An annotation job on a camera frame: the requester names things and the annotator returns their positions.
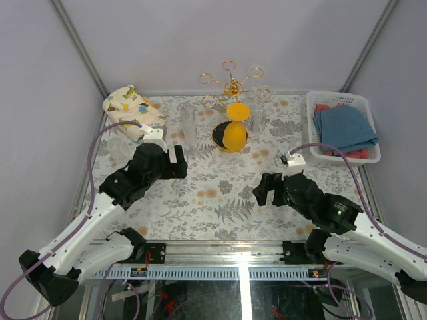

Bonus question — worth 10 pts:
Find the yellow plastic goblet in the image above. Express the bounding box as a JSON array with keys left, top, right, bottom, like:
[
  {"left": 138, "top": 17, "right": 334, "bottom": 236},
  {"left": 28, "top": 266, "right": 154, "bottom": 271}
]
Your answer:
[{"left": 222, "top": 103, "right": 250, "bottom": 152}]

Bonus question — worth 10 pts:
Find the slim clear champagne flute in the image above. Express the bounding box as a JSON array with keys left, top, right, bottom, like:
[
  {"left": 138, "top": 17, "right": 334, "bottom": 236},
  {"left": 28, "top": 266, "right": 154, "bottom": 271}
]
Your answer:
[{"left": 248, "top": 86, "right": 276, "bottom": 135}]

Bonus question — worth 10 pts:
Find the gold wine glass rack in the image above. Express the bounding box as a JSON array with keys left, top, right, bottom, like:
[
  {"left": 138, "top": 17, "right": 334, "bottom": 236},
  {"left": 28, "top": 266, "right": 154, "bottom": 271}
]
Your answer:
[{"left": 197, "top": 60, "right": 264, "bottom": 153}]

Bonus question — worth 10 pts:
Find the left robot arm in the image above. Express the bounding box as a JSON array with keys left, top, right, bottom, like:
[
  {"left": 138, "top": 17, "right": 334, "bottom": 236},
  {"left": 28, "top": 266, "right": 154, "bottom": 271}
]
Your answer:
[{"left": 19, "top": 143, "right": 188, "bottom": 307}]

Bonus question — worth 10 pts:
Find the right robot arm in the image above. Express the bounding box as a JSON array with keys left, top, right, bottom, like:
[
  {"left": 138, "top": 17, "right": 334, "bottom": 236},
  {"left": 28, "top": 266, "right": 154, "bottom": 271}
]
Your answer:
[{"left": 252, "top": 173, "right": 426, "bottom": 303}]

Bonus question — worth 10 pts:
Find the tall clear flute glass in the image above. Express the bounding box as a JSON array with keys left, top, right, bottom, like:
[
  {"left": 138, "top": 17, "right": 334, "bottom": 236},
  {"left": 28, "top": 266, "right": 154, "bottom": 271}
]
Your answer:
[{"left": 181, "top": 105, "right": 197, "bottom": 146}]

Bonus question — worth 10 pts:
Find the floral table mat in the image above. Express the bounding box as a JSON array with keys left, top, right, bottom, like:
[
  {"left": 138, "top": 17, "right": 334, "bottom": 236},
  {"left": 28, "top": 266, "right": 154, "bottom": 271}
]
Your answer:
[{"left": 75, "top": 95, "right": 381, "bottom": 241}]

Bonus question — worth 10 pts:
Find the dinosaur print cloth bag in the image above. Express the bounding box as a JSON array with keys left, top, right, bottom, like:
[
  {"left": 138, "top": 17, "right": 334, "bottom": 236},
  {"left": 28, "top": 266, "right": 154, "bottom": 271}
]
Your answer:
[{"left": 102, "top": 85, "right": 167, "bottom": 129}]

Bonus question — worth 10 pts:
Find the red cloth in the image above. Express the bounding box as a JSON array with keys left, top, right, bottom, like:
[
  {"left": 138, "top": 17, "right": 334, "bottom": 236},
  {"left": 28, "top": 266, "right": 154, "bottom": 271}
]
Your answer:
[{"left": 313, "top": 103, "right": 372, "bottom": 160}]

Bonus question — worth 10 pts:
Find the blue folded cloth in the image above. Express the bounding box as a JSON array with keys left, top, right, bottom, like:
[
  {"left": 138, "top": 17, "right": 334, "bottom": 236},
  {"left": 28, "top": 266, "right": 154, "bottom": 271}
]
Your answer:
[{"left": 312, "top": 105, "right": 380, "bottom": 156}]

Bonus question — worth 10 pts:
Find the white plastic basket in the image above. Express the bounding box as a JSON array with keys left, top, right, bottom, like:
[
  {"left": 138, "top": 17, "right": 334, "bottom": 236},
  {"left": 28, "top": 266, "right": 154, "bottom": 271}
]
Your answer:
[{"left": 306, "top": 91, "right": 381, "bottom": 167}]

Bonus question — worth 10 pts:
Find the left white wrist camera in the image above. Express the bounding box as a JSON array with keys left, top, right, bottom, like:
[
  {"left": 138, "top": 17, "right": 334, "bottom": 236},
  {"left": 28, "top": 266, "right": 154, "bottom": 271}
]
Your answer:
[{"left": 139, "top": 124, "right": 167, "bottom": 153}]

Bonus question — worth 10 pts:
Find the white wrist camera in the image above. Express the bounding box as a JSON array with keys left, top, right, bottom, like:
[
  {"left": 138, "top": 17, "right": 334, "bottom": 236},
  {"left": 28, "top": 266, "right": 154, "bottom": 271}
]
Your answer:
[
  {"left": 139, "top": 124, "right": 167, "bottom": 153},
  {"left": 281, "top": 152, "right": 306, "bottom": 178}
]

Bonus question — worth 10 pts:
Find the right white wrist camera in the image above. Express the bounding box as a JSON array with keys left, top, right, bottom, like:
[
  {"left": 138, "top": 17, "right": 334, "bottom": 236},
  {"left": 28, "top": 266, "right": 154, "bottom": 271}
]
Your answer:
[{"left": 281, "top": 152, "right": 306, "bottom": 178}]

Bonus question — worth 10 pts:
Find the aluminium front rail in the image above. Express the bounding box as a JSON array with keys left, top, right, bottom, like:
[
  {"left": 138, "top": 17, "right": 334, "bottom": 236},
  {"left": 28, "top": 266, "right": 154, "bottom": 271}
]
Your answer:
[{"left": 49, "top": 239, "right": 410, "bottom": 281}]

